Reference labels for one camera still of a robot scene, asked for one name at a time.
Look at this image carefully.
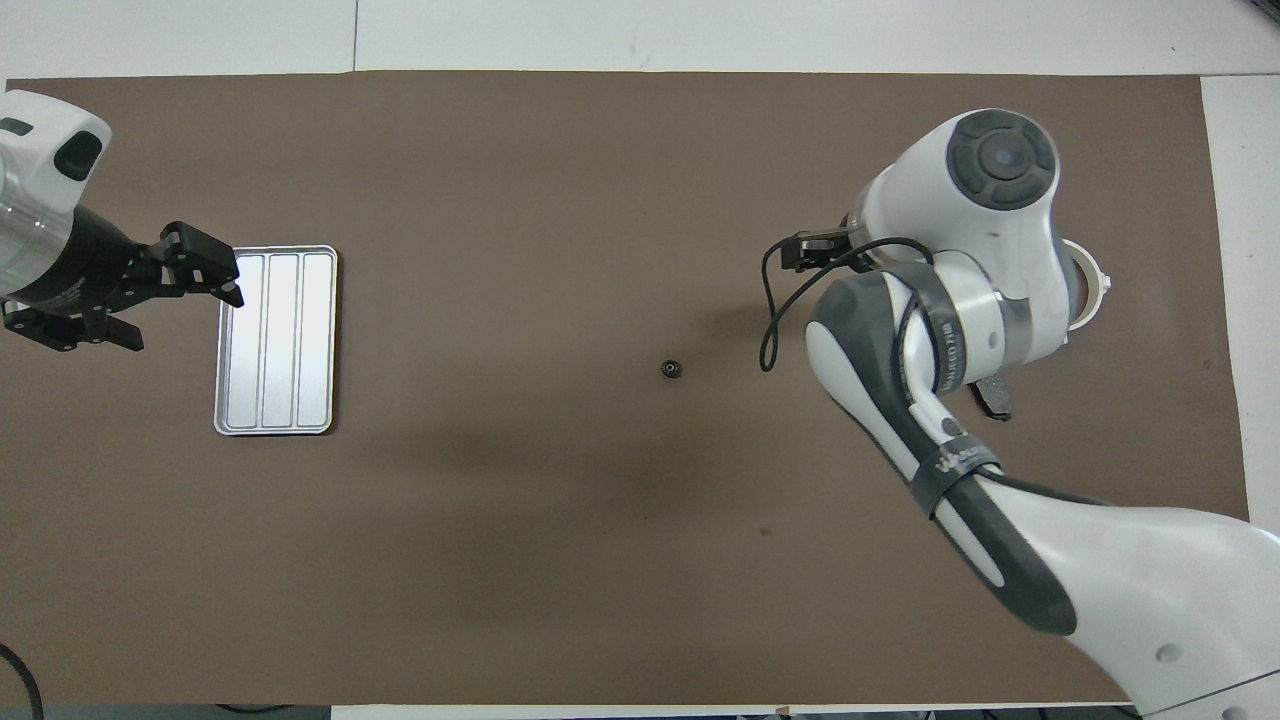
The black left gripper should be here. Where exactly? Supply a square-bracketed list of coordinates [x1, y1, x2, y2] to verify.
[0, 204, 245, 353]

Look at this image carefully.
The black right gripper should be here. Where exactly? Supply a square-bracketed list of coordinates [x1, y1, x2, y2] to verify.
[780, 228, 879, 275]

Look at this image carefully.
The silver metal tray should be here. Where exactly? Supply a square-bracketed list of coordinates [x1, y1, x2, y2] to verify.
[213, 244, 339, 437]

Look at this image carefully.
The brown table mat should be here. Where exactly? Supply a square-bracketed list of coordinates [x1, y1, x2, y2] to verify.
[0, 70, 1271, 709]

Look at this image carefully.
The white curved plastic bracket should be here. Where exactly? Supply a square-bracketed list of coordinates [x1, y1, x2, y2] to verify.
[1060, 240, 1113, 331]

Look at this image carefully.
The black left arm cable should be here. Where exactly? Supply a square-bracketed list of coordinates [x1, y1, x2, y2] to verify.
[0, 640, 46, 720]

